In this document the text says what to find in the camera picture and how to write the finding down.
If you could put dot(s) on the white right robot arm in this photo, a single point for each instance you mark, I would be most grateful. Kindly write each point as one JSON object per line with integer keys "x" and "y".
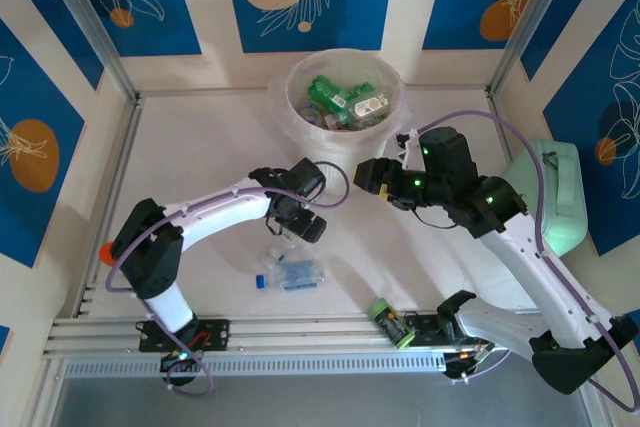
{"x": 540, "y": 277}

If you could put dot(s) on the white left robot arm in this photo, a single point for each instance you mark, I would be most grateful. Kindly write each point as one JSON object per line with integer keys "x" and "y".
{"x": 220, "y": 204}

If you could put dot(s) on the white ribbed plastic bin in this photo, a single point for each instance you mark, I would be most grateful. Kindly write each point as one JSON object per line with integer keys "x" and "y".
{"x": 340, "y": 167}

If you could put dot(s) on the small crumpled clear bottle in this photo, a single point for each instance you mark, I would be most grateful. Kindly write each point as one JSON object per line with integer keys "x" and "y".
{"x": 270, "y": 264}

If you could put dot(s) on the clear bottle pale blue label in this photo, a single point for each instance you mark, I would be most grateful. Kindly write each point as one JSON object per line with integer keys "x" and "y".
{"x": 297, "y": 274}

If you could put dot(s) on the mint green case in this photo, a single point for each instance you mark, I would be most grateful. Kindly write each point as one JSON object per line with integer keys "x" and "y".
{"x": 560, "y": 207}

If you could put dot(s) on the green canister black label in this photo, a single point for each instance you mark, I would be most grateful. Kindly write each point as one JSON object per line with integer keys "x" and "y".
{"x": 392, "y": 324}

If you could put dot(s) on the orange and white bottle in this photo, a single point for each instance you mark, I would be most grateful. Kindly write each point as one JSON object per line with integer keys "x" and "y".
{"x": 106, "y": 254}

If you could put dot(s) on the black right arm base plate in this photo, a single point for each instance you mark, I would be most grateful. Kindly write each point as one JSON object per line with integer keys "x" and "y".
{"x": 425, "y": 327}

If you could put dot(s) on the aluminium table rail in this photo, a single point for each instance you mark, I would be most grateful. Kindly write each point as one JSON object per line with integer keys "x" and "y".
{"x": 310, "y": 329}

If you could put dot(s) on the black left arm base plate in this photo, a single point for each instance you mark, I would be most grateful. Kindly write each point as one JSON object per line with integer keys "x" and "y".
{"x": 215, "y": 334}

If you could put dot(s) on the aluminium frame post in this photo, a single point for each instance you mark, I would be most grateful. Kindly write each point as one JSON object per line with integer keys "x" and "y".
{"x": 85, "y": 12}
{"x": 535, "y": 12}

